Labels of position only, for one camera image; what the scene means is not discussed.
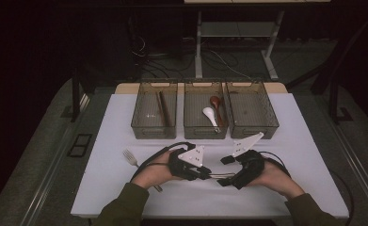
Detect silver metal fork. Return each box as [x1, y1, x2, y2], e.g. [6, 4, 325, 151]
[122, 149, 164, 193]

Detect silver metal knife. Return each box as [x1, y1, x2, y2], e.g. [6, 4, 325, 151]
[208, 171, 237, 180]

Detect person's left hand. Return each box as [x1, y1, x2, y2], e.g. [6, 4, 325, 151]
[131, 152, 181, 189]

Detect white ceramic spoon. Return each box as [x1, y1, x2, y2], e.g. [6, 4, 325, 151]
[202, 106, 221, 134]

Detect white metal desk frame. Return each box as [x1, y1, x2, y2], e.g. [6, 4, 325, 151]
[194, 8, 281, 82]

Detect black metal stand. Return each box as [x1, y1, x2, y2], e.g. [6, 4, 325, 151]
[71, 67, 93, 123]
[328, 78, 355, 124]

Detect person's right hand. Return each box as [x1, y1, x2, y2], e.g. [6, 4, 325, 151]
[250, 159, 307, 201]

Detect black floor cables bundle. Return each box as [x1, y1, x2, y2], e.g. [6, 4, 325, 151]
[131, 37, 267, 79]

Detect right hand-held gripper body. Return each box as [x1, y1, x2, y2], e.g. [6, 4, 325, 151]
[232, 131, 265, 190]

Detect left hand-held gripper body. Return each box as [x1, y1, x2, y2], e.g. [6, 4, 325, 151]
[168, 142, 205, 182]

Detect white floor cable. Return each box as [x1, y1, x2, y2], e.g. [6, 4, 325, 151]
[209, 50, 251, 79]

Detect right hand-held gripper cable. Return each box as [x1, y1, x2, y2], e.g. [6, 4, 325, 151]
[260, 151, 291, 177]

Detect black chopstick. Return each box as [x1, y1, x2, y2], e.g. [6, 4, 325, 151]
[154, 90, 167, 126]

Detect hand-held gripper cable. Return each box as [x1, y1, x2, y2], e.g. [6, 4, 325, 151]
[260, 151, 291, 177]
[129, 141, 196, 183]

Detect brown wooden spoon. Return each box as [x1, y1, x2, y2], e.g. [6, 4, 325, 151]
[209, 95, 227, 128]

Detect clear grey plastic bin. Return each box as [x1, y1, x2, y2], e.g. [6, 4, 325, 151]
[183, 78, 230, 140]
[130, 78, 179, 140]
[225, 78, 280, 139]

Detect metal floor rail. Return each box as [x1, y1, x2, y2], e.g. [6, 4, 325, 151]
[328, 121, 368, 218]
[21, 125, 76, 226]

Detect left hand-held gripper cable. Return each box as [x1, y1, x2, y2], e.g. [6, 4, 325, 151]
[129, 141, 196, 183]

